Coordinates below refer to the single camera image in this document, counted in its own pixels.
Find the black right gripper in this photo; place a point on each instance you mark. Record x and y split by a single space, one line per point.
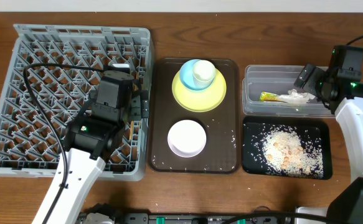
307 79

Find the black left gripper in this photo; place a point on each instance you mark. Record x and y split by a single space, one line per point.
144 104

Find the wooden chopstick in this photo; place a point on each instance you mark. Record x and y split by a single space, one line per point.
131 130

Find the white tissue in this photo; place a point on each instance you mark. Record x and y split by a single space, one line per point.
293 97

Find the light blue bowl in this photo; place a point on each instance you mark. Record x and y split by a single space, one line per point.
186 75

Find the yellow green snack wrapper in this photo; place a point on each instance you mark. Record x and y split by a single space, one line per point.
266 96

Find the white cup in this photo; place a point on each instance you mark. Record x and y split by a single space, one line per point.
203 74

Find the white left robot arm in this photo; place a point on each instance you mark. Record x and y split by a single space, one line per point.
90 140

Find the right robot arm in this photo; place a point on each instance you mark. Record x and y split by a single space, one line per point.
340 89

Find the grey plastic dishwasher rack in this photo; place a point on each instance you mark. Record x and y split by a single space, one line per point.
52 72

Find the yellow plate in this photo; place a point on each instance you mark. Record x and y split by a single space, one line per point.
200 101

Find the spilled rice and peanuts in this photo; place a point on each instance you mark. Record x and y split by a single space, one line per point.
282 150

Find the black plastic tray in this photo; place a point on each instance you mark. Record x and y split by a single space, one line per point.
295 122

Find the dark brown serving tray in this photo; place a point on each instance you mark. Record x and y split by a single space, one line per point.
221 154

